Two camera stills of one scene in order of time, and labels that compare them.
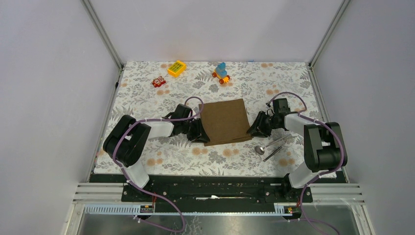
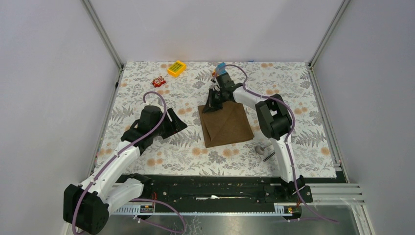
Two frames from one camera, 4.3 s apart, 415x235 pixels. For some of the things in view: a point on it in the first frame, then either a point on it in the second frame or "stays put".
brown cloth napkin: (225, 121) stays put
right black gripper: (257, 127) → (211, 105)
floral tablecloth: (153, 90) stays put
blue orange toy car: (220, 73) stays put
